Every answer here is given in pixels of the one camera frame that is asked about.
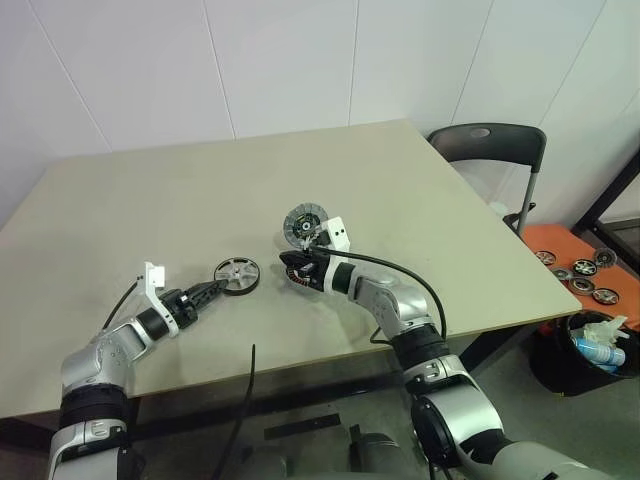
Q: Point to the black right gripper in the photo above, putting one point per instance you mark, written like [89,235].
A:
[320,272]

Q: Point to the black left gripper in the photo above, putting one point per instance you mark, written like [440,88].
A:
[181,307]

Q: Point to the black-rimmed silver spoked rotor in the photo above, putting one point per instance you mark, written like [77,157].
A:
[237,275]

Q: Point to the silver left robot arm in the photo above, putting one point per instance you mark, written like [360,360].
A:
[100,360]

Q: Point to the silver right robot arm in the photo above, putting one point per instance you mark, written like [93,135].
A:
[450,400]

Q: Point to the round metal motor part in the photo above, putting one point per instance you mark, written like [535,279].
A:
[580,284]
[585,266]
[605,257]
[606,295]
[546,257]
[562,273]

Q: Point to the flat black strip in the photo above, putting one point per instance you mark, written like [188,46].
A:
[302,426]

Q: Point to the grey right robot leg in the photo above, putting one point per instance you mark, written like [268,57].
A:
[380,455]

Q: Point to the dark grey folding chair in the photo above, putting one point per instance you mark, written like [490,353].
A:
[490,145]

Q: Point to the black trash bin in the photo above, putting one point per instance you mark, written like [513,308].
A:
[555,360]

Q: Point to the white spray bottle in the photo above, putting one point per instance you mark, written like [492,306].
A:
[602,330]

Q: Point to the blue and white bottle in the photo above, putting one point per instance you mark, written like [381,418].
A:
[597,350]

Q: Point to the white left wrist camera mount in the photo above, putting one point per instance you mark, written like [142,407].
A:
[156,280]

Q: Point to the dark wooden furniture frame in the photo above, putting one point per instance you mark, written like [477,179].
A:
[600,200]

